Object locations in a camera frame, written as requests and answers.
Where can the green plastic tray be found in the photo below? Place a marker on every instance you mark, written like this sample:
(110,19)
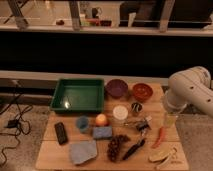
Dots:
(79,95)

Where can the black remote control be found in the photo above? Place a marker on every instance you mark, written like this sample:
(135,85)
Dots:
(61,133)

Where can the orange yellow apple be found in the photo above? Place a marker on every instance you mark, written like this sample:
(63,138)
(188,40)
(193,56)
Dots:
(101,120)

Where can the wooden board table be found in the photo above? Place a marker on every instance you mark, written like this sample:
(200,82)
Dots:
(55,157)

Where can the black handled brush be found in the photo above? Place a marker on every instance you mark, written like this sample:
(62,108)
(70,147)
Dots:
(134,148)

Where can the blue cup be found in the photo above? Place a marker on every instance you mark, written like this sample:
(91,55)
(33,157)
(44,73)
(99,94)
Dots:
(82,123)

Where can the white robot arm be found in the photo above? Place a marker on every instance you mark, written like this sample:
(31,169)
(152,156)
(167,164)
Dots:
(190,86)

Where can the metal binder clip tool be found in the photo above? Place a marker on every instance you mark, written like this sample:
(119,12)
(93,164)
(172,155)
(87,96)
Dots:
(140,125)

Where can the grey blue cloth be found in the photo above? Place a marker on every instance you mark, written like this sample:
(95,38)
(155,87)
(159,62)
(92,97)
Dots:
(82,151)

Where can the red bowl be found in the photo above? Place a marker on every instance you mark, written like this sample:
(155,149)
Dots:
(142,92)

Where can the small metal cup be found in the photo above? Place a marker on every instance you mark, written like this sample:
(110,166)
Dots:
(136,108)

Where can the red chili pepper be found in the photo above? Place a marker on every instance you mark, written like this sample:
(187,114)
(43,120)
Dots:
(160,138)

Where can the yellow banana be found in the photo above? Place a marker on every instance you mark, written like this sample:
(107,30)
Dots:
(163,157)

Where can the blue sponge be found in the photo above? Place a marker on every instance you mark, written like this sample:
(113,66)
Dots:
(102,132)

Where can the purple bowl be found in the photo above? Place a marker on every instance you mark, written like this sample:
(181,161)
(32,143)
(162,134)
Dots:
(116,88)

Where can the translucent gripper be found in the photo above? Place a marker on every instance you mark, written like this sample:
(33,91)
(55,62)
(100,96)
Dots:
(169,120)

